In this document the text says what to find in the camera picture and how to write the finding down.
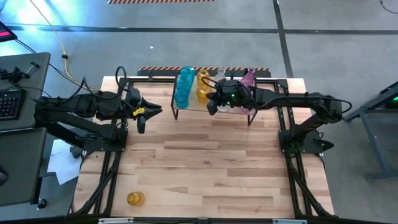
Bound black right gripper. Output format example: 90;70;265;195
206;79;259;109

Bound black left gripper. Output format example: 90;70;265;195
126;87;163;121

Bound yellow ribbed cylinder glass vase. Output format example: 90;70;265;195
197;68;211;85

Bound clear ribbed bulbous glass vase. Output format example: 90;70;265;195
215;67;227;82

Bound teal diamond-pattern cylinder vase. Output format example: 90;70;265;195
174;89;190;110

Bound teal square glass vase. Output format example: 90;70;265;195
176;75;192;93

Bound pink tall-necked glass vase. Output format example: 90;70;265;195
241;67;257;88

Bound black mat with striped edge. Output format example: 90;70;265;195
136;66;272;78

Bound dark grey caster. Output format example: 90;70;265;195
68;144;85;159

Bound black support beam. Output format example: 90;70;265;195
43;119;88;149

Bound white paper sheets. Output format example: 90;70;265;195
47;139;82;186

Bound orange black hazard stripe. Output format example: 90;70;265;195
107;0;216;5

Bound black clamp tool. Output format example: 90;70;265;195
0;61;40;84

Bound black computer keyboard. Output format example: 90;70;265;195
0;88;27;121

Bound dark grey desk top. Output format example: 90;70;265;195
0;126;48;208

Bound black computer mouse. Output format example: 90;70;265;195
0;167;9;187

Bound dark tablet screen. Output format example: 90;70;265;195
0;21;18;43

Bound grey metal cart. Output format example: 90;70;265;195
341;80;398;181

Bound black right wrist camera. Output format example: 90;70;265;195
206;99;219;116

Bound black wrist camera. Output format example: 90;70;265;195
206;99;219;116
136;115;147;134

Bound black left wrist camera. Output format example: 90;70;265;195
136;115;147;134

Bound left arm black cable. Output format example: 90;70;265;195
70;65;128;102

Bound black metal rig frame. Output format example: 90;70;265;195
67;76;343;224

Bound yellow floor cable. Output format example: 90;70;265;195
29;0;101;92

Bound black floor cable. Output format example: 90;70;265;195
14;39;100;100
379;0;398;15

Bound grey metal bracket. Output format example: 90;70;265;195
98;217;134;224
272;218;308;224

